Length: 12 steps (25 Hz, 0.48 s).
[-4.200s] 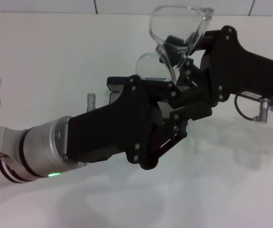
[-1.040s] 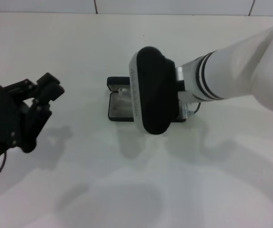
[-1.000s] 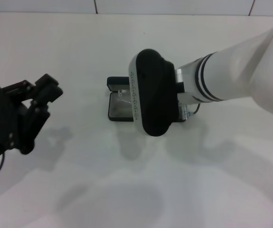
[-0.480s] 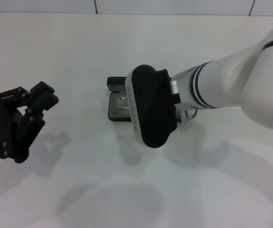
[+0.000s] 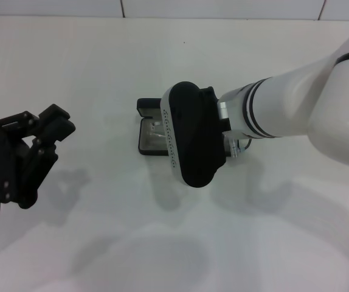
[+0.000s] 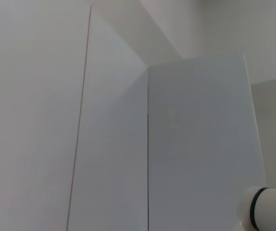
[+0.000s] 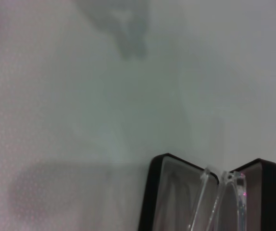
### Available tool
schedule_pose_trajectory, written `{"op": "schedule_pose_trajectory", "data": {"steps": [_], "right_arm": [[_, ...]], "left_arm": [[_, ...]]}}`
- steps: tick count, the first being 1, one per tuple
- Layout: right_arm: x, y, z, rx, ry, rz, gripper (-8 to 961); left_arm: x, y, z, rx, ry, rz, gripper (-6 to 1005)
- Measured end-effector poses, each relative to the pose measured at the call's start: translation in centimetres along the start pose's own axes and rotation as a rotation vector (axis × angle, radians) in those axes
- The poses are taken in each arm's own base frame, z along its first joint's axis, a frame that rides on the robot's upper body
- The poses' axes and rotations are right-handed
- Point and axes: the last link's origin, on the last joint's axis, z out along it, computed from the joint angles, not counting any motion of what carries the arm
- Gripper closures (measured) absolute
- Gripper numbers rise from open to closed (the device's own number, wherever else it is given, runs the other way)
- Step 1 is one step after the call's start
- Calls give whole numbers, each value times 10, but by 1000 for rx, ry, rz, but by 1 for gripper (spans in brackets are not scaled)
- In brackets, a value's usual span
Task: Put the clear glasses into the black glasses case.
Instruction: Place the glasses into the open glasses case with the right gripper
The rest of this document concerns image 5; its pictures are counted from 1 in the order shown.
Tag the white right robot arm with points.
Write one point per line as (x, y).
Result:
(299, 103)

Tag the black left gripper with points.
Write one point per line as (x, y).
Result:
(4, 164)

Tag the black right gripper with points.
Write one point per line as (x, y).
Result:
(211, 94)

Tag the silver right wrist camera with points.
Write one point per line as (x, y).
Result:
(192, 137)

